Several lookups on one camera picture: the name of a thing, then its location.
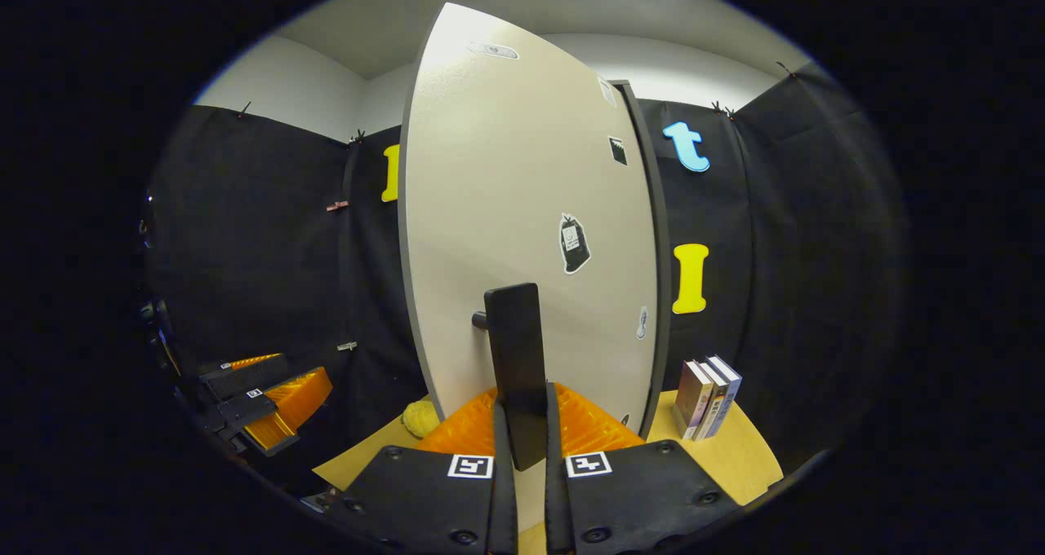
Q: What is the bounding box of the black door handle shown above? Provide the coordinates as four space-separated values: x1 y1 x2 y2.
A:
472 283 549 472

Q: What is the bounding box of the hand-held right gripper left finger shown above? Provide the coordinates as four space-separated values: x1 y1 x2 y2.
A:
322 384 519 555

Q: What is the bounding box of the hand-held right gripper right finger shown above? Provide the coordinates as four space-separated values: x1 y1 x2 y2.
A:
543 382 740 555

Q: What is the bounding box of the blue grey book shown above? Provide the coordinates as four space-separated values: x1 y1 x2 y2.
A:
704 354 744 437

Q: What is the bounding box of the beige cabinet door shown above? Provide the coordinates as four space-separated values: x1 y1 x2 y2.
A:
398 2 660 458

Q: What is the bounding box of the white spine book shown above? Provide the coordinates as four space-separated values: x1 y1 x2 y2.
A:
694 361 730 442

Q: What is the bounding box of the beige cover book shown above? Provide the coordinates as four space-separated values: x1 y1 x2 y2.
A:
674 360 715 442

